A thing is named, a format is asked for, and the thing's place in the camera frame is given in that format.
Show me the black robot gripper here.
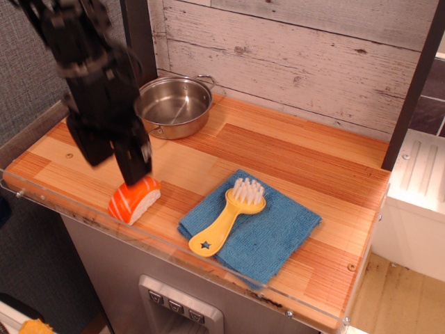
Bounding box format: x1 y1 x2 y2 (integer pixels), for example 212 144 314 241
54 51 152 186

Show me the orange salmon sushi toy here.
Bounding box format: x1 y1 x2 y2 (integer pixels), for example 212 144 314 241
108 176 161 225

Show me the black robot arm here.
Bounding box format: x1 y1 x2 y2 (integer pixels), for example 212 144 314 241
11 1 152 186

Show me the stainless steel pot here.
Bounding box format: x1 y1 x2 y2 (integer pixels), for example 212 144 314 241
134 74 216 140

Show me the clear acrylic edge guard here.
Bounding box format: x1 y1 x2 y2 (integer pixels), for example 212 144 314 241
4 161 390 333

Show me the yellow scrub brush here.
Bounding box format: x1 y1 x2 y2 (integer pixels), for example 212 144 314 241
188 177 266 257

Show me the silver dispenser panel with buttons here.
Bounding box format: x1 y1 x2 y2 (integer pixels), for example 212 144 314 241
138 275 225 333

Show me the blue folded cloth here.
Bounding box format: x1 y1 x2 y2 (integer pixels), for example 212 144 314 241
177 169 322 290

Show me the yellow object at bottom corner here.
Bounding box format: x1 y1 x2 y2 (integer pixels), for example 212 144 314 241
18 319 55 334

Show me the dark vertical post right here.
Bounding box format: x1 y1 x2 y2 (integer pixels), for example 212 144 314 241
381 0 444 171

